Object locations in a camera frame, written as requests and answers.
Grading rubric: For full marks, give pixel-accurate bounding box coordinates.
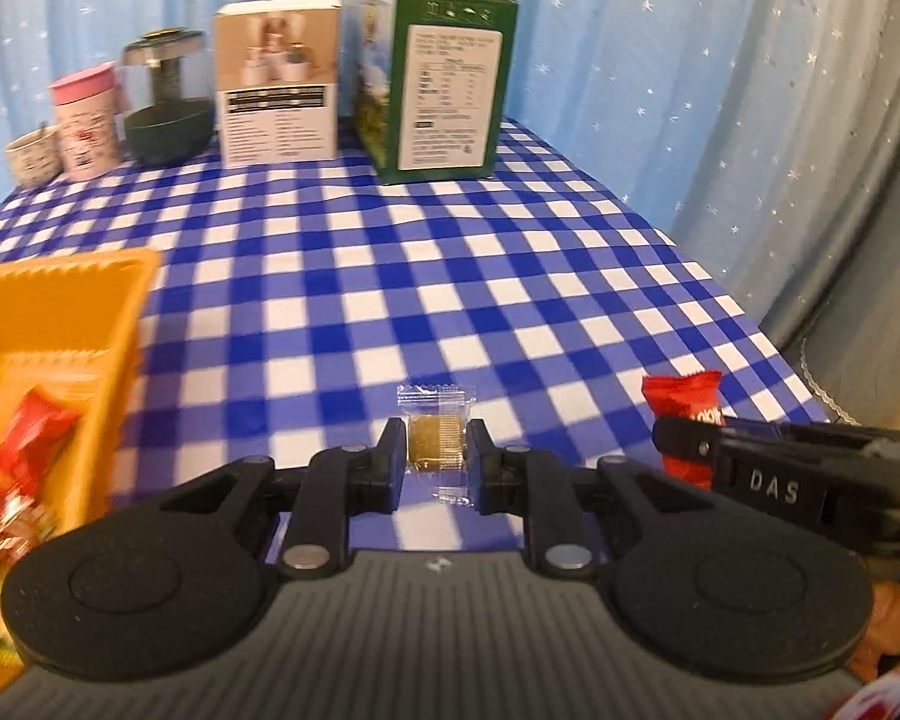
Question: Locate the large red candy packet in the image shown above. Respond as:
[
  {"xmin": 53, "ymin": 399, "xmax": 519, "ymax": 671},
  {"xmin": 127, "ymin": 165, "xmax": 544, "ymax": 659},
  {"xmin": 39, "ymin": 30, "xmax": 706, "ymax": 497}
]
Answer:
[{"xmin": 642, "ymin": 371, "xmax": 724, "ymax": 489}]

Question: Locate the red snack packet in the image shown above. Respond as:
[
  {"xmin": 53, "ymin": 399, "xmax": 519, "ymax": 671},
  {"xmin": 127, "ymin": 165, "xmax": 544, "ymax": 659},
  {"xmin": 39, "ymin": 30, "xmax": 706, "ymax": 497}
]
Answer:
[{"xmin": 0, "ymin": 388, "xmax": 80, "ymax": 497}]

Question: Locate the clear brown biscuit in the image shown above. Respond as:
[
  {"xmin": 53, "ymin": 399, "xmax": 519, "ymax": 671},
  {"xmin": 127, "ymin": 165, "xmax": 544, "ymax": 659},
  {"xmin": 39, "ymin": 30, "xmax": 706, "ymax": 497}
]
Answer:
[{"xmin": 397, "ymin": 383, "xmax": 475, "ymax": 505}]

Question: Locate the small red gold candy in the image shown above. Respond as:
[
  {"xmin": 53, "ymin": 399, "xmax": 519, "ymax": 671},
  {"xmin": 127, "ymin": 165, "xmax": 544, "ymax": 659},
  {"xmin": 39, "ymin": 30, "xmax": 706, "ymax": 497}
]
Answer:
[{"xmin": 0, "ymin": 491, "xmax": 55, "ymax": 564}]

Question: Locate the person's right hand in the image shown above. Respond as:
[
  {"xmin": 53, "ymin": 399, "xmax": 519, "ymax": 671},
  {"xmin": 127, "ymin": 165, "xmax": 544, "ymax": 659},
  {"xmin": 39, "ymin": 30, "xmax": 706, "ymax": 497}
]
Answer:
[{"xmin": 850, "ymin": 582, "xmax": 900, "ymax": 681}]

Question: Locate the grey lace-trimmed cover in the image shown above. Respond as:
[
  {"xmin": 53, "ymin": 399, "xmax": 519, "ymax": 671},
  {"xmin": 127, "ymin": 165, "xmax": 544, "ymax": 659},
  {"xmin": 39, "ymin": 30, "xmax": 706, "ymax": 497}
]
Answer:
[{"xmin": 778, "ymin": 0, "xmax": 900, "ymax": 430}]

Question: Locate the orange plastic tray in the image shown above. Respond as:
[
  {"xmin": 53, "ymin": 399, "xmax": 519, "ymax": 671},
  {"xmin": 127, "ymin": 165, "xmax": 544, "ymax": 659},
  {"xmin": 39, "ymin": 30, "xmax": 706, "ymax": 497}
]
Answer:
[{"xmin": 0, "ymin": 245, "xmax": 166, "ymax": 710}]

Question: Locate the blue white checkered tablecloth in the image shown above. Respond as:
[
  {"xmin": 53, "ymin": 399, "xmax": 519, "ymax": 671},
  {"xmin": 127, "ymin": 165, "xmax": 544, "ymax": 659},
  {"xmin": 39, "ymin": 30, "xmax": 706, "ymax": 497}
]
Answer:
[{"xmin": 0, "ymin": 125, "xmax": 823, "ymax": 502}]

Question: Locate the blue star curtain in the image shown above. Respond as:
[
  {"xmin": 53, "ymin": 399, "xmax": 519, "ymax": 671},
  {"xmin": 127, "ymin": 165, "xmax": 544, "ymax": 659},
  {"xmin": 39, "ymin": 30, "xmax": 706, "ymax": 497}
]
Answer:
[{"xmin": 0, "ymin": 0, "xmax": 900, "ymax": 343}]

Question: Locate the green carton box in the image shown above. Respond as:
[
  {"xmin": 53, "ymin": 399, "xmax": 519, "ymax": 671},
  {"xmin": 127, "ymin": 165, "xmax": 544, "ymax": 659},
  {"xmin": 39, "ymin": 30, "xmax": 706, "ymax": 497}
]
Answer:
[{"xmin": 343, "ymin": 0, "xmax": 518, "ymax": 184}]

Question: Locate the small patterned ceramic cup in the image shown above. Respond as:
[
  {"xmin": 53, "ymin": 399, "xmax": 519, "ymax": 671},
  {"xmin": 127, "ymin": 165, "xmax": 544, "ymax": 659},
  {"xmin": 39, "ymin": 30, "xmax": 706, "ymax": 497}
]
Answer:
[{"xmin": 6, "ymin": 124, "xmax": 63, "ymax": 188}]

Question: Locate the pink cartoon tumbler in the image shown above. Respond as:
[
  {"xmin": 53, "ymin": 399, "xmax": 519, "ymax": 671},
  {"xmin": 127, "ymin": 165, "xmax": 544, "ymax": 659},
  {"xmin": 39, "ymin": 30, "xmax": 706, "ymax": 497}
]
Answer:
[{"xmin": 48, "ymin": 62, "xmax": 121, "ymax": 182}]

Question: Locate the dark green glass humidifier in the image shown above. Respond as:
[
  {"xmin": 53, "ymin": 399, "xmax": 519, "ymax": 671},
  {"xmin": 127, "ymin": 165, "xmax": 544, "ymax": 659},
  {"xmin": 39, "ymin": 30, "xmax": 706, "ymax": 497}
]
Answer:
[{"xmin": 119, "ymin": 26, "xmax": 214, "ymax": 167}]

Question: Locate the white beige product box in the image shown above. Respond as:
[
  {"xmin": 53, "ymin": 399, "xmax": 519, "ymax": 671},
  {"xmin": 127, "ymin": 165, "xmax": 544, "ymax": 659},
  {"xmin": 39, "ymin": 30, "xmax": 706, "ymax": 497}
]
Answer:
[{"xmin": 214, "ymin": 0, "xmax": 343, "ymax": 169}]

